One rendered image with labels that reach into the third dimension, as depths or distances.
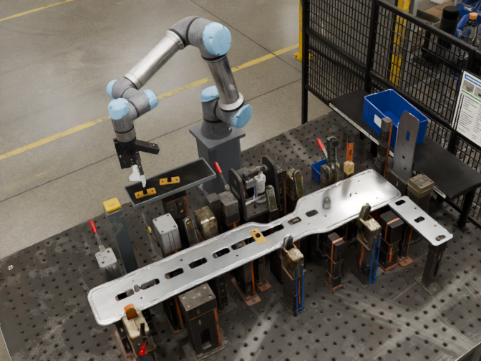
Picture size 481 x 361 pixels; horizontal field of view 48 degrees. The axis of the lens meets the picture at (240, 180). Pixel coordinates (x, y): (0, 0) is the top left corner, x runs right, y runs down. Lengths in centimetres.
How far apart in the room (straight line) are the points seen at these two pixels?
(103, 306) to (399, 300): 122
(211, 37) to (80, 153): 265
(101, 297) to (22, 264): 76
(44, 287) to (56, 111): 278
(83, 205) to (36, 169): 65
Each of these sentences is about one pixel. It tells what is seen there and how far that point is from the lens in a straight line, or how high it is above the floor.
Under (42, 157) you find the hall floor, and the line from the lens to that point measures 471.
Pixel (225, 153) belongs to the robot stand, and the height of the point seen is 102.
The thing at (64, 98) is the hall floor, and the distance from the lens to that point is 542.
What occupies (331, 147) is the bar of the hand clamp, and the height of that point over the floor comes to 117.
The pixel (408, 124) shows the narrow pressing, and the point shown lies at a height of 129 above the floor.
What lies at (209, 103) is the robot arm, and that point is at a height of 129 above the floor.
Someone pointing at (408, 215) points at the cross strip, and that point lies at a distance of 240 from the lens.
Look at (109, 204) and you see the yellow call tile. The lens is 229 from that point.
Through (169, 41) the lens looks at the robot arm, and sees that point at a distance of 225.
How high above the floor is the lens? 266
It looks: 41 degrees down
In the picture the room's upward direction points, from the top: 5 degrees counter-clockwise
